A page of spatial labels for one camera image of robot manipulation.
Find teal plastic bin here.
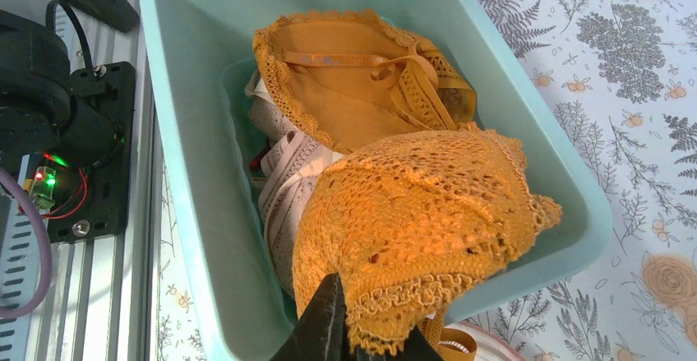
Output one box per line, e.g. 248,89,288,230
140,0,612,360

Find orange lace bra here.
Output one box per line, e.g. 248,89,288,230
252,12,561,360

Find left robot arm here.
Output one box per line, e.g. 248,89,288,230
1,12,119,172

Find aluminium rail frame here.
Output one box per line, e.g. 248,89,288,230
1,0,155,360

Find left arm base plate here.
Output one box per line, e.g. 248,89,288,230
44,62,136,243

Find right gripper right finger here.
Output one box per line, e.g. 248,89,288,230
356,327,443,361

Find pink mesh laundry bag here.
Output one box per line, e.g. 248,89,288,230
436,322,524,361

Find floral table mat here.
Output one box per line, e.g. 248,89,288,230
141,0,696,360

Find beige bra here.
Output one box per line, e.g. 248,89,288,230
244,70,344,297

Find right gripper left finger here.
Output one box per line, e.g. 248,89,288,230
271,274,349,361

